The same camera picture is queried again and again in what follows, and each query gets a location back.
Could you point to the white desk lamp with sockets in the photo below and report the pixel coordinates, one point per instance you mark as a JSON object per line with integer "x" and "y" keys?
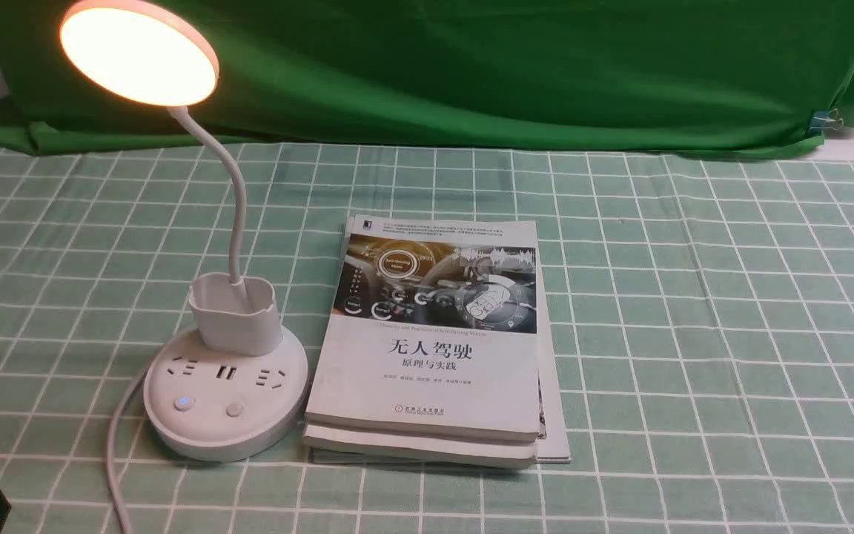
{"x": 233, "y": 384}

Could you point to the top white self-driving book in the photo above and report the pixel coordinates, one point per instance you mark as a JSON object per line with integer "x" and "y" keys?
{"x": 427, "y": 356}

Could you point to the middle white book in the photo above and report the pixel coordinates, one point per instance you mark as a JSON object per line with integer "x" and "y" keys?
{"x": 423, "y": 448}

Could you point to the green backdrop cloth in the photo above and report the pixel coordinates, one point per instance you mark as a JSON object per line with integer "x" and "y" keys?
{"x": 711, "y": 78}

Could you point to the bottom thin magazine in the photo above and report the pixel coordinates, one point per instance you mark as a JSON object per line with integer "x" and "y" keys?
{"x": 554, "y": 415}

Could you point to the green checkered tablecloth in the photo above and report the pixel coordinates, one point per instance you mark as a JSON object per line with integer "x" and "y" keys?
{"x": 702, "y": 313}

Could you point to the blue binder clip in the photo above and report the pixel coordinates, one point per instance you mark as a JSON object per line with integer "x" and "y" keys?
{"x": 822, "y": 122}

